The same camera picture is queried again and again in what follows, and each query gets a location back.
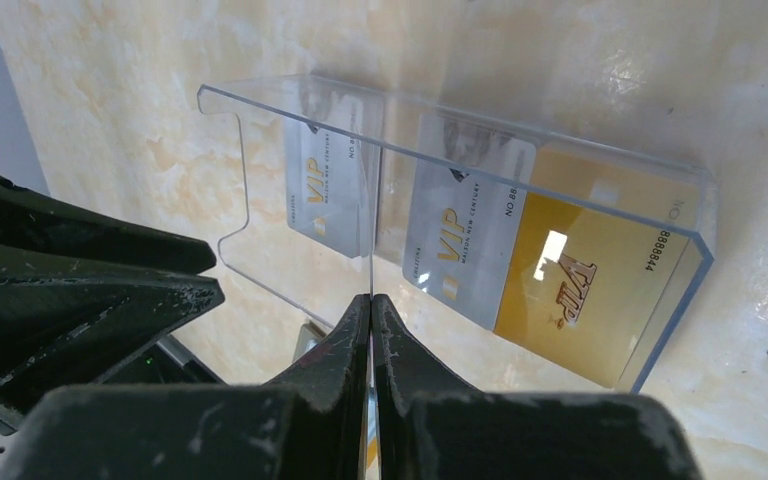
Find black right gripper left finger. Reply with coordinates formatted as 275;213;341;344
0;294;371;479

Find yellow card stack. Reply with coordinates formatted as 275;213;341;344
493;142;700;392

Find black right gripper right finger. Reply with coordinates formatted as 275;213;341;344
371;294;702;479

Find clear plastic card box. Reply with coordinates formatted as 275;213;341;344
197;75;716;392

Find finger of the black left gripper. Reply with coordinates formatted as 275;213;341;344
0;176;224;435

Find grey card holder wallet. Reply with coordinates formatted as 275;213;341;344
292;320;330;363

